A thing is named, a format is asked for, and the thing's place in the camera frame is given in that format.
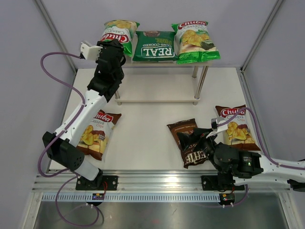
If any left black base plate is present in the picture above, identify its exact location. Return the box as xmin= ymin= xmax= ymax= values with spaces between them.
xmin=75 ymin=175 xmax=118 ymax=191

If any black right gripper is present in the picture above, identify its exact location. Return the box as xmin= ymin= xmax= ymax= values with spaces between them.
xmin=176 ymin=127 xmax=223 ymax=172

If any white two-tier shelf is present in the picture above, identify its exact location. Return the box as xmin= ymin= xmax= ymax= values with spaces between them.
xmin=115 ymin=57 xmax=213 ymax=105

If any green Chuba seaweed bag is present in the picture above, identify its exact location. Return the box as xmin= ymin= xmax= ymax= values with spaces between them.
xmin=100 ymin=20 xmax=140 ymax=57
xmin=172 ymin=20 xmax=221 ymax=64

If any aluminium frame post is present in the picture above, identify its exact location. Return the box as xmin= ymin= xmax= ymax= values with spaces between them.
xmin=34 ymin=0 xmax=77 ymax=72
xmin=240 ymin=0 xmax=285 ymax=73

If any aluminium frame post right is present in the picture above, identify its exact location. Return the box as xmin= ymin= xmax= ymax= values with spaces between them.
xmin=240 ymin=0 xmax=285 ymax=73

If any green Real chips bag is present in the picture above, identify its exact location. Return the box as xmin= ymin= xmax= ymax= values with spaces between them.
xmin=132 ymin=31 xmax=178 ymax=62

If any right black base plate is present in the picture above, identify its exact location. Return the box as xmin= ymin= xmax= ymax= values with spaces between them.
xmin=201 ymin=175 xmax=245 ymax=192

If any white slotted cable duct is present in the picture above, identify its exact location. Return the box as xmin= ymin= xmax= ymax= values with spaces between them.
xmin=42 ymin=192 xmax=220 ymax=203

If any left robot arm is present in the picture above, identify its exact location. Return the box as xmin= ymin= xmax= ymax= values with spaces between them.
xmin=42 ymin=39 xmax=126 ymax=190

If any aluminium frame post left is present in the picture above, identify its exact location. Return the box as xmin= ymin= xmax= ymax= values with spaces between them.
xmin=34 ymin=0 xmax=77 ymax=72

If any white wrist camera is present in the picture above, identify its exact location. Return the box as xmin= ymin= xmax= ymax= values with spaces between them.
xmin=80 ymin=41 xmax=102 ymax=61
xmin=206 ymin=117 xmax=230 ymax=138

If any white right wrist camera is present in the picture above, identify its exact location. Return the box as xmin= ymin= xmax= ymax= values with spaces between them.
xmin=206 ymin=117 xmax=230 ymax=138

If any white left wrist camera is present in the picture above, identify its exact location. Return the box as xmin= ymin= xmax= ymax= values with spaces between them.
xmin=80 ymin=41 xmax=102 ymax=61

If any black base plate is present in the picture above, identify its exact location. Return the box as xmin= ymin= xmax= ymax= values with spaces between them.
xmin=75 ymin=175 xmax=118 ymax=191
xmin=201 ymin=175 xmax=245 ymax=192

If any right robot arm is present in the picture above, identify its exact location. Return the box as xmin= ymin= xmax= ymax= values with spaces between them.
xmin=177 ymin=128 xmax=305 ymax=192

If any brown chuba bag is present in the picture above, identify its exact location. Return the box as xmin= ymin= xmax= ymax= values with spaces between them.
xmin=77 ymin=110 xmax=122 ymax=161
xmin=215 ymin=105 xmax=260 ymax=151

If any brown Kettle chips bag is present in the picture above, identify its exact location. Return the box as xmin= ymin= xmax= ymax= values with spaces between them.
xmin=167 ymin=118 xmax=208 ymax=169

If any aluminium mounting rail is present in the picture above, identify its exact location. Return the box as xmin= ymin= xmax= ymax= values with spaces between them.
xmin=32 ymin=169 xmax=292 ymax=193

